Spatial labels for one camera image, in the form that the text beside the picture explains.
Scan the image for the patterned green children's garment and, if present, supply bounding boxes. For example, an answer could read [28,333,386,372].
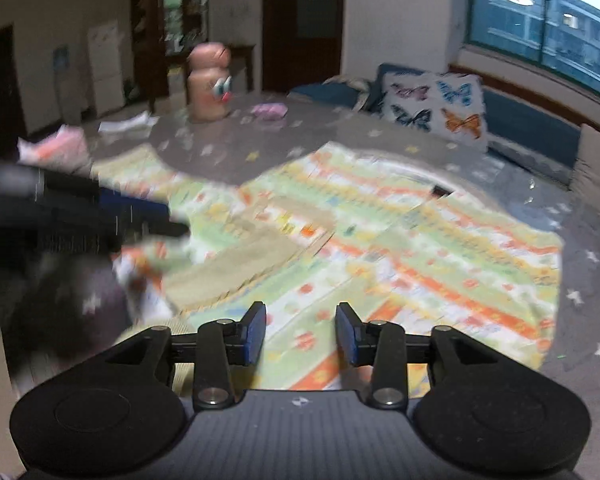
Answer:
[93,143,562,390]

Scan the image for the dark gloved left hand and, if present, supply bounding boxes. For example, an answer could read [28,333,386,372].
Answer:
[0,254,131,375]

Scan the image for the pink tissue pack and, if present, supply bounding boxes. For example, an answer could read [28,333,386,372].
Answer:
[18,125,92,172]

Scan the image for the white crumpled paper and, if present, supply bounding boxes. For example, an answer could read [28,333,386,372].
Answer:
[98,112,159,133]

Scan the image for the pink cartoon water bottle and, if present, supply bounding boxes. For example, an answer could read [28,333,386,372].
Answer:
[187,42,232,122]

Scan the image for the small pink wrapped item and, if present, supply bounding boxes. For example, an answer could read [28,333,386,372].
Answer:
[249,102,288,122]

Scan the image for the white refrigerator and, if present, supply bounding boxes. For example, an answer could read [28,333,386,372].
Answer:
[87,21,124,116]

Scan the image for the dark wood display cabinet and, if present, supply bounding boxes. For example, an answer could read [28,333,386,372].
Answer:
[130,0,262,103]

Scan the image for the striped blanket on sofa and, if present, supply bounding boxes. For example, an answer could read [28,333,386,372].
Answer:
[324,75,373,112]

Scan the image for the butterfly print pillow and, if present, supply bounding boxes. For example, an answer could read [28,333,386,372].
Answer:
[380,73,488,153]

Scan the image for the blue bench sofa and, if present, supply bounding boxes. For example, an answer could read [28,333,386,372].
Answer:
[289,63,600,186]

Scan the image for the dark wooden door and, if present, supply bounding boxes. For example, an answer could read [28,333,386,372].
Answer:
[262,0,344,93]

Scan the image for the beige cushion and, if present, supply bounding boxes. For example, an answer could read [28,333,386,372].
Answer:
[570,125,600,211]

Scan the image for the green framed window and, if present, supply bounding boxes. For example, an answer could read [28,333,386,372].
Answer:
[466,0,600,96]

